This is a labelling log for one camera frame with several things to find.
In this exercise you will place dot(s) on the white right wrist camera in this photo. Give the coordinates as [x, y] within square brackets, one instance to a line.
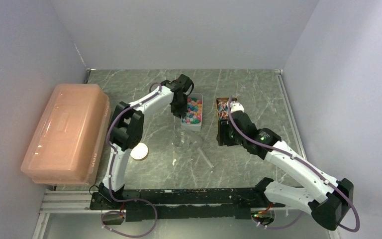
[235, 107]

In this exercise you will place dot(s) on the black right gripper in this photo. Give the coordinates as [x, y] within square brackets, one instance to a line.
[222, 137]

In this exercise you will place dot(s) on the clear plastic cup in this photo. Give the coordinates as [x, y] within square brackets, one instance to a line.
[180, 141]

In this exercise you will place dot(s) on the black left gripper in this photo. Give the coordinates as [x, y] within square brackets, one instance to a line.
[180, 112]

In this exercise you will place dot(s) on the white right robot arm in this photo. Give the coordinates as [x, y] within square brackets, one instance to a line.
[324, 197]

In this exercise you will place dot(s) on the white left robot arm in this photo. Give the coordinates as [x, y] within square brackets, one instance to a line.
[126, 128]

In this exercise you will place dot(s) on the gold tin of lollipops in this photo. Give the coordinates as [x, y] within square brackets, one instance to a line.
[222, 108]

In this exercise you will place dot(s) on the orange translucent storage box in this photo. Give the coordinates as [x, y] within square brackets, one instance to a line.
[68, 141]

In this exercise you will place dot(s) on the gold round lid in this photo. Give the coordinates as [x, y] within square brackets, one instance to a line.
[139, 152]

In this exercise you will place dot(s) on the white tin of pastel candies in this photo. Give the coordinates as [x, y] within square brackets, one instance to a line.
[192, 120]

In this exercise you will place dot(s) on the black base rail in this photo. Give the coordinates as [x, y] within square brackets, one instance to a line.
[163, 204]

